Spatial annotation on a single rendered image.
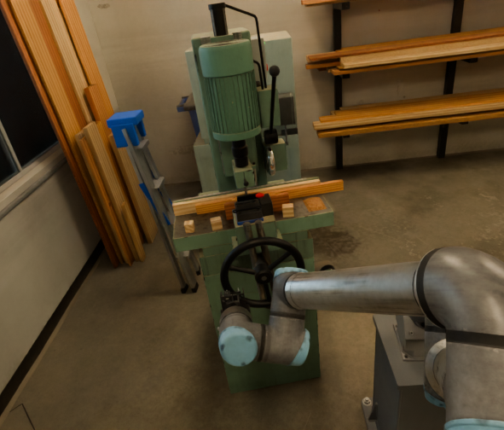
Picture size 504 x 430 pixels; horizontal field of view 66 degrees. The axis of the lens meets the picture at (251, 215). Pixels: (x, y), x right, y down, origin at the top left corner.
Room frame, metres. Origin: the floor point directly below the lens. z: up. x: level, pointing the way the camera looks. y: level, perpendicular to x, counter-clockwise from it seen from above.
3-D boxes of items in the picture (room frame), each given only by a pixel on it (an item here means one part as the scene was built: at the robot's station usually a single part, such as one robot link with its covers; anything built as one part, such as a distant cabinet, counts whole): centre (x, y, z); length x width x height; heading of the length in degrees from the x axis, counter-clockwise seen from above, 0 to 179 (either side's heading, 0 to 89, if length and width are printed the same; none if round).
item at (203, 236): (1.28, 0.00, 0.87); 0.61 x 0.30 x 0.06; 93
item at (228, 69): (1.39, 0.01, 1.35); 0.18 x 0.18 x 0.31
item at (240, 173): (1.41, 0.01, 1.03); 0.14 x 0.07 x 0.09; 3
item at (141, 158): (2.13, 0.54, 0.58); 0.27 x 0.25 x 1.16; 86
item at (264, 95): (1.61, -0.13, 1.23); 0.09 x 0.08 x 0.15; 3
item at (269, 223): (1.20, -0.01, 0.92); 0.15 x 0.13 x 0.09; 93
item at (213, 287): (1.51, 0.02, 0.36); 0.58 x 0.45 x 0.71; 3
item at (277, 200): (1.30, -0.03, 0.93); 0.25 x 0.01 x 0.07; 93
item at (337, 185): (1.39, -0.08, 0.92); 0.60 x 0.02 x 0.04; 93
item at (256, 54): (1.72, -0.11, 1.40); 0.10 x 0.06 x 0.16; 3
